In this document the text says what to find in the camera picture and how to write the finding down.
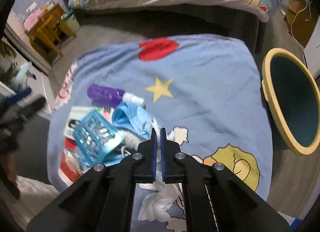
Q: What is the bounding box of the white tissue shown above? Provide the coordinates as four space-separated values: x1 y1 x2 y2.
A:
137 120 181 223

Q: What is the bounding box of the white coltalin medicine box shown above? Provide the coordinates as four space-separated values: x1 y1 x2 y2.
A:
63 106 113 140

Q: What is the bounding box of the blue face mask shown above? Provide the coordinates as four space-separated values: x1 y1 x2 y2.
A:
112 102 153 140

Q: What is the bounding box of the purple spray bottle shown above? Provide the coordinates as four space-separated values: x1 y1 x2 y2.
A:
87 84 145 108

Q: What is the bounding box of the yellow rimmed green trash bin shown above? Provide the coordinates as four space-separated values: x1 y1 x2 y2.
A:
261 48 319 155

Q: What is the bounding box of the red strawberry snack bag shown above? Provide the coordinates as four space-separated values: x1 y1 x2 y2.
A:
57 138 82 186

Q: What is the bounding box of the wooden nightstand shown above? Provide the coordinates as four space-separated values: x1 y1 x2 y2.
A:
29 4 76 63

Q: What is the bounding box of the pink box on nightstand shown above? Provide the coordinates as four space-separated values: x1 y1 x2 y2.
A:
23 8 43 31

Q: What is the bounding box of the small white green bin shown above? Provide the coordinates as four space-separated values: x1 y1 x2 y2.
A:
61 10 80 32

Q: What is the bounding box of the blue cartoon pillow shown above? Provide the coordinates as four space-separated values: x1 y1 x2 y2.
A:
47 34 272 231

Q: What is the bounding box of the white air purifier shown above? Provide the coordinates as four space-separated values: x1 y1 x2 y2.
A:
304 28 320 79

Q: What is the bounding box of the wooden tv cabinet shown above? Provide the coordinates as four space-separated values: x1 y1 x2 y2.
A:
284 0 319 49

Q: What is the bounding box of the white charging cable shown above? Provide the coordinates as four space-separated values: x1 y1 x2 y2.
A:
290 0 312 50

